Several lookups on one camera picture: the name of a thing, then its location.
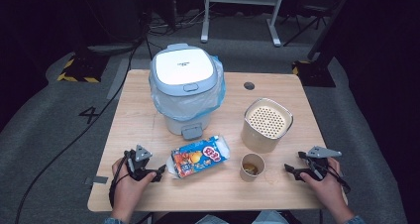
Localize white pedal trash bin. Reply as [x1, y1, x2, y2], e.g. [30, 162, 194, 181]
[148, 43, 227, 142]

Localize translucent blue bin liner bag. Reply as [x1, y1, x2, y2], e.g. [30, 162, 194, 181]
[148, 55, 227, 123]

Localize brown paper cup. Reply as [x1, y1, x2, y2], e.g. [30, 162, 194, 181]
[239, 153, 266, 182]

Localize black slanted stand pole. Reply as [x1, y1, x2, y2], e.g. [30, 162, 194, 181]
[306, 0, 357, 61]

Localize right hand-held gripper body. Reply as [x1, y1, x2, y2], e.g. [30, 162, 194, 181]
[296, 145, 343, 182]

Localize black yellow striped stand base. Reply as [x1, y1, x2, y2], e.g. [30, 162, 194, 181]
[56, 52, 111, 84]
[291, 58, 337, 88]

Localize person's legs in jeans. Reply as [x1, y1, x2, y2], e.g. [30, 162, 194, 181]
[193, 209, 293, 224]

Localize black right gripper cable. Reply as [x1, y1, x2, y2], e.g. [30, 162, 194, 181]
[316, 160, 352, 195]

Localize bundle of floor cables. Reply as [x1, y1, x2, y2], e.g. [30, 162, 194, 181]
[147, 7, 206, 38]

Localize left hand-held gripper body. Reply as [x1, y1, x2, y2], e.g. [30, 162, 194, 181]
[123, 144, 158, 182]

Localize grey tape strip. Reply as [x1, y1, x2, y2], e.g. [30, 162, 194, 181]
[84, 175, 109, 186]

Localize colourful snack packet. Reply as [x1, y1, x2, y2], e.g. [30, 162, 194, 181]
[165, 135, 231, 179]

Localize person's right hand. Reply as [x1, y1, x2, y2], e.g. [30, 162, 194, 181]
[299, 157, 349, 216]

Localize person's left hand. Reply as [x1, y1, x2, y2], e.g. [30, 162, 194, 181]
[111, 158, 158, 216]

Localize used tea bag with yellow tag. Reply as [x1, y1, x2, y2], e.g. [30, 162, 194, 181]
[242, 163, 260, 176]

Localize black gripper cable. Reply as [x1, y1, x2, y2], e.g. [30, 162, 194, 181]
[108, 150, 132, 208]
[316, 160, 352, 195]

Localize black folding stand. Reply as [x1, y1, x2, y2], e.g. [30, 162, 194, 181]
[282, 0, 333, 48]

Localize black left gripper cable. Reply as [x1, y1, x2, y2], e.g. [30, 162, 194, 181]
[108, 150, 132, 208]

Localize beige bucket with perforated strainer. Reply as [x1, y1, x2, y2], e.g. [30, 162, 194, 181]
[240, 97, 294, 154]

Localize long black floor cable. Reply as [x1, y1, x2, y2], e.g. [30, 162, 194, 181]
[13, 35, 147, 224]

